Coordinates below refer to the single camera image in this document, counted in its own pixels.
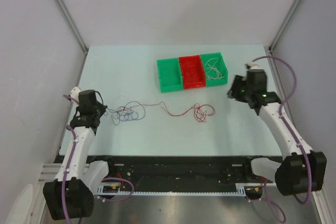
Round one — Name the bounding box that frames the right green plastic bin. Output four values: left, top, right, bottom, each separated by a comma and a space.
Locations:
200, 52, 228, 87

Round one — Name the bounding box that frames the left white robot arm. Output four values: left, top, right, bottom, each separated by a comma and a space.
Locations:
43, 87, 116, 222

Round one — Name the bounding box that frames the red thin wire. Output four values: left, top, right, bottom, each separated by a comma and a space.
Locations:
141, 101, 217, 124

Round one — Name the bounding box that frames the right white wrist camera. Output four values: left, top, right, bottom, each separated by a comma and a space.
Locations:
245, 62, 262, 70

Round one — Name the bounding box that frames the blue thin wire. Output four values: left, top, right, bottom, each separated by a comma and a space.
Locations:
106, 100, 146, 125

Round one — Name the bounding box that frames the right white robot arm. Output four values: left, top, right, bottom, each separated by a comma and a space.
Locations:
228, 68, 327, 196

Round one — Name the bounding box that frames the right aluminium frame post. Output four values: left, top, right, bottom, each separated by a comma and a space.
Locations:
268, 0, 318, 51

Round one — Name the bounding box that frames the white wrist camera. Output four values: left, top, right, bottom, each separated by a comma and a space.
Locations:
69, 87, 82, 104
245, 62, 262, 70

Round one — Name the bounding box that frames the slotted grey cable duct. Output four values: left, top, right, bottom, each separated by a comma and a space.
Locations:
97, 183, 253, 197

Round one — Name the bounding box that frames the red plastic bin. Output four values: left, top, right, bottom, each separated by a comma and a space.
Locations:
178, 55, 206, 89

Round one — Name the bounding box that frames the aluminium frame post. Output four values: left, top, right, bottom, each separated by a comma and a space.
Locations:
268, 0, 318, 51
38, 0, 89, 53

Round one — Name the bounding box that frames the left green plastic bin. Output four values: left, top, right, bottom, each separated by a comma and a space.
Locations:
156, 58, 183, 92

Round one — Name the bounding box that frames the left aluminium frame post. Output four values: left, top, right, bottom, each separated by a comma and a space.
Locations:
38, 0, 89, 53

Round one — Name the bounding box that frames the white thin wire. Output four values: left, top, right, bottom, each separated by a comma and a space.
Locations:
204, 57, 227, 81

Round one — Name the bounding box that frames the green plastic bin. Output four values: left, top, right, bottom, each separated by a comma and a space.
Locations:
200, 52, 228, 87
156, 58, 183, 92

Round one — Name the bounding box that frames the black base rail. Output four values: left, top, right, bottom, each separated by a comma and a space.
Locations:
87, 156, 262, 193

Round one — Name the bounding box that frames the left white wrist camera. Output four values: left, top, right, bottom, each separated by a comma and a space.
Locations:
69, 87, 82, 104

